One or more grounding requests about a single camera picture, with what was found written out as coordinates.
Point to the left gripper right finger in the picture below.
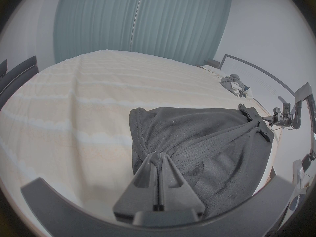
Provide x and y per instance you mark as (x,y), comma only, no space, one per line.
(177,191)

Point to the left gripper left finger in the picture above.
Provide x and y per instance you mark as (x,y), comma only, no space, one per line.
(140,191)

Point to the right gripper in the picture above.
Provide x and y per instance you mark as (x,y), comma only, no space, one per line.
(277,120)

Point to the black T-shirt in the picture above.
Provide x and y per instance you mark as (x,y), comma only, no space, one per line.
(197,132)

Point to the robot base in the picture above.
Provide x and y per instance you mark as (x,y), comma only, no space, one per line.
(297,171)

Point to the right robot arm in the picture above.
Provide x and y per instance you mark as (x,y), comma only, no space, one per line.
(303,92)

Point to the pile of clothes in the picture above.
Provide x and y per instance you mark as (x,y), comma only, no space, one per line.
(233,85)

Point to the bed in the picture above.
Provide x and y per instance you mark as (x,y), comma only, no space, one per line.
(74,107)

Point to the white printed pillow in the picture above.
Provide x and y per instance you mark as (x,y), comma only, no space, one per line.
(209,69)

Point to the grey bedside table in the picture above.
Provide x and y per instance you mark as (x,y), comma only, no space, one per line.
(212,62)

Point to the blue-green curtain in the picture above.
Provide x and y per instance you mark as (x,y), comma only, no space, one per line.
(182,21)
(98,21)

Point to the black chest of drawers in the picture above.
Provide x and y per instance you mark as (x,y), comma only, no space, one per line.
(19,73)

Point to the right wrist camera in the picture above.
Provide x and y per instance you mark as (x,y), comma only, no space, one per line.
(277,112)

